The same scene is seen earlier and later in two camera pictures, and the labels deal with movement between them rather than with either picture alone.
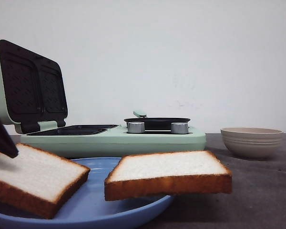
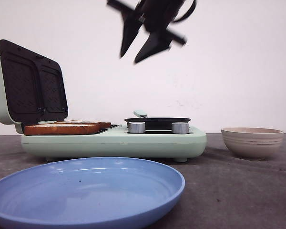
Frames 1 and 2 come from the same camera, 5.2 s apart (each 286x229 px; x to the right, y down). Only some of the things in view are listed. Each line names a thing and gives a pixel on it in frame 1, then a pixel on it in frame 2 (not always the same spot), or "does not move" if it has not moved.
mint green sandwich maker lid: (28, 88) does not move
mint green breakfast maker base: (109, 141) does not move
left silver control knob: (136, 127) does not move
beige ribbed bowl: (255, 143) does not move
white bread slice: (169, 173) → (69, 126)
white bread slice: (34, 181) → (53, 129)
